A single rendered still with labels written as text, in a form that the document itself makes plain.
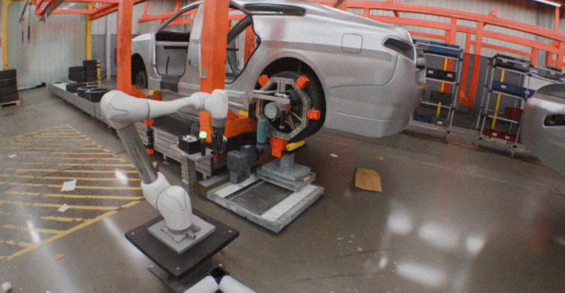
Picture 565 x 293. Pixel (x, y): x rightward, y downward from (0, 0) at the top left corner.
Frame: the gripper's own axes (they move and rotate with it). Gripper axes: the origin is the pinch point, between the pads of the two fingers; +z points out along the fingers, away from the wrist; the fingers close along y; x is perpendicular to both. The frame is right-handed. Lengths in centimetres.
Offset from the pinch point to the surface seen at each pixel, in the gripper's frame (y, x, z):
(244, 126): -58, 93, 15
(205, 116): -66, 48, -3
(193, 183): -71, 33, 61
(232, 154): -47, 64, 32
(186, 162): -72, 28, 37
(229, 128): -59, 70, 12
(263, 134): -24, 79, 10
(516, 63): 264, 478, -109
